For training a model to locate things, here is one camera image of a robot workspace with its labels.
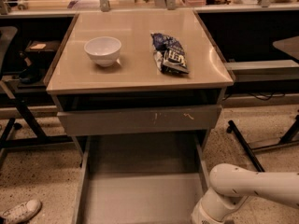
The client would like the black wheeled stand right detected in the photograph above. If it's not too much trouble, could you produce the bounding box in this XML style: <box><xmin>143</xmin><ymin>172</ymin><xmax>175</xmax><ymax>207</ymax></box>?
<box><xmin>226</xmin><ymin>114</ymin><xmax>299</xmax><ymax>174</ymax></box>

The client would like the black table frame left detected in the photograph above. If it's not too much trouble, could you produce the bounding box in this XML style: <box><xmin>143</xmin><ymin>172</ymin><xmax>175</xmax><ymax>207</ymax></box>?
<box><xmin>0</xmin><ymin>77</ymin><xmax>74</xmax><ymax>170</ymax></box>

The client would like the white bowl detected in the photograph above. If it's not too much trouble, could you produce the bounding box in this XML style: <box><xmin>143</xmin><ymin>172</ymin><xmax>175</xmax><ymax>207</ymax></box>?
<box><xmin>84</xmin><ymin>36</ymin><xmax>121</xmax><ymax>67</ymax></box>

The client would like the grey drawer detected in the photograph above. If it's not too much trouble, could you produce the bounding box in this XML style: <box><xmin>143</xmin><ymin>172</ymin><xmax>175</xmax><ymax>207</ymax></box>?
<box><xmin>58</xmin><ymin>105</ymin><xmax>221</xmax><ymax>136</ymax></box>
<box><xmin>72</xmin><ymin>132</ymin><xmax>206</xmax><ymax>224</ymax></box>

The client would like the grey top drawer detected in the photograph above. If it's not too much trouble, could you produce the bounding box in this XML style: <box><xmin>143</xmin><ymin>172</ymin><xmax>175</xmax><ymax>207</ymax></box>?
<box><xmin>58</xmin><ymin>105</ymin><xmax>221</xmax><ymax>136</ymax></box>

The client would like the grey drawer cabinet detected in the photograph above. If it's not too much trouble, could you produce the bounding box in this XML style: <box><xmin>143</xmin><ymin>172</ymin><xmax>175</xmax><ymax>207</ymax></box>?
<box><xmin>45</xmin><ymin>9</ymin><xmax>234</xmax><ymax>152</ymax></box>

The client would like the white sneaker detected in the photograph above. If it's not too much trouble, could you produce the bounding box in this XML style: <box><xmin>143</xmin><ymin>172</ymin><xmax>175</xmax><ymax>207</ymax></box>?
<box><xmin>0</xmin><ymin>200</ymin><xmax>42</xmax><ymax>224</ymax></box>

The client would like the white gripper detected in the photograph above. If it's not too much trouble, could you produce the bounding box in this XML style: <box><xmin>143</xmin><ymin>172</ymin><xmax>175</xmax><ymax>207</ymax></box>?
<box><xmin>191</xmin><ymin>200</ymin><xmax>230</xmax><ymax>224</ymax></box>

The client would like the blue chip bag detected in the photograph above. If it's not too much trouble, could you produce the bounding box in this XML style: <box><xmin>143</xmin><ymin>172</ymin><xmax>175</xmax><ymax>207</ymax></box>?
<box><xmin>150</xmin><ymin>33</ymin><xmax>189</xmax><ymax>74</ymax></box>

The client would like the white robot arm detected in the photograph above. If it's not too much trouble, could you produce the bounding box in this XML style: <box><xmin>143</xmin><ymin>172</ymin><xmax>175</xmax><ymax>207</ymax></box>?
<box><xmin>191</xmin><ymin>163</ymin><xmax>299</xmax><ymax>224</ymax></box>

